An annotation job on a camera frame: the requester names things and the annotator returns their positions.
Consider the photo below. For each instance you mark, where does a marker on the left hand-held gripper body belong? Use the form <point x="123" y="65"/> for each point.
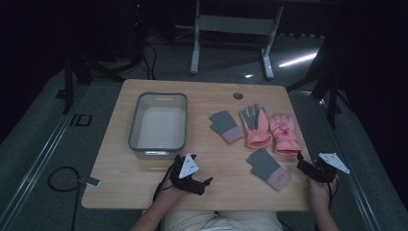
<point x="188" y="166"/>

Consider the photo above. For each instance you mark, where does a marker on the white metal desk frame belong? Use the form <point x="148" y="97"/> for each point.
<point x="235" y="25"/>

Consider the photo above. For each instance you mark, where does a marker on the person's beige trousers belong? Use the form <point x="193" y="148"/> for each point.
<point x="224" y="221"/>

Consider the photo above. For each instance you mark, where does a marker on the grey knit glove pink cuff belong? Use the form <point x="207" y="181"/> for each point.
<point x="266" y="166"/>
<point x="224" y="125"/>

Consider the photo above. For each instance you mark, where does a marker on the person's right hand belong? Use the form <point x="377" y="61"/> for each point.
<point x="322" y="194"/>

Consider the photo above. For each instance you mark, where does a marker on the small grey table bracket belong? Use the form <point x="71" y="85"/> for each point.
<point x="91" y="182"/>

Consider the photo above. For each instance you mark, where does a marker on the person's left hand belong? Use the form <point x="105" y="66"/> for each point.
<point x="171" y="195"/>

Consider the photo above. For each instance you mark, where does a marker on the black tripod stand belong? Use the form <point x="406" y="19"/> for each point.
<point x="332" y="96"/>
<point x="69" y="86"/>

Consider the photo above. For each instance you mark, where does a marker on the clear plastic bin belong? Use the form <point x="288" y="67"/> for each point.
<point x="160" y="128"/>

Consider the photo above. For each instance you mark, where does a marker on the metal floor rail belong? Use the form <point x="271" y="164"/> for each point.
<point x="41" y="150"/>
<point x="349" y="179"/>

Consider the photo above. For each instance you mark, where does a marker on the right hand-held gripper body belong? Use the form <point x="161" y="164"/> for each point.
<point x="322" y="171"/>

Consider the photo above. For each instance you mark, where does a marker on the pink ski glove grey palm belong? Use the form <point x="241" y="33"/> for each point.
<point x="258" y="128"/>

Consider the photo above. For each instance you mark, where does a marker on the pink ski glove printed back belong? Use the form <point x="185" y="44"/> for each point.
<point x="284" y="134"/>

